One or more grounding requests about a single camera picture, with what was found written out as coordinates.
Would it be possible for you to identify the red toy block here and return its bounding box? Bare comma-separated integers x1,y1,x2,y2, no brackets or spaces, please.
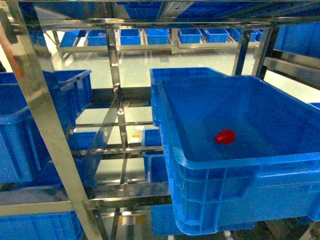
214,129,236,145

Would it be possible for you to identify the blue crate middle shelf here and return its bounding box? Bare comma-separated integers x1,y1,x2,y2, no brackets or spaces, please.
0,69,93,184

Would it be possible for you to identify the large blue crate on rack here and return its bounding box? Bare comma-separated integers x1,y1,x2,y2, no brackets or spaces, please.
150,68,320,236

